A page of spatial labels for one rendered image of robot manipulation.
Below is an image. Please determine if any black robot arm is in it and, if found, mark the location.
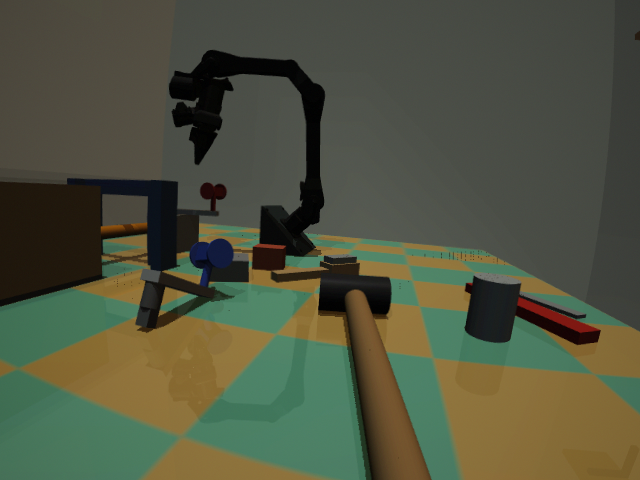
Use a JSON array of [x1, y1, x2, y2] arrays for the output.
[[169, 50, 325, 238]]

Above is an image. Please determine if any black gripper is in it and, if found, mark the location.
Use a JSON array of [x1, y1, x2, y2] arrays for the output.
[[189, 97, 222, 165]]

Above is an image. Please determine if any black mallet with brown handle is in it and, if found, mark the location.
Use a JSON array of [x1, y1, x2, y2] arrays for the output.
[[318, 273, 431, 480]]

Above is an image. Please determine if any grey cylinder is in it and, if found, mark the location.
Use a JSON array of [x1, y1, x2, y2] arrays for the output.
[[465, 273, 521, 343]]

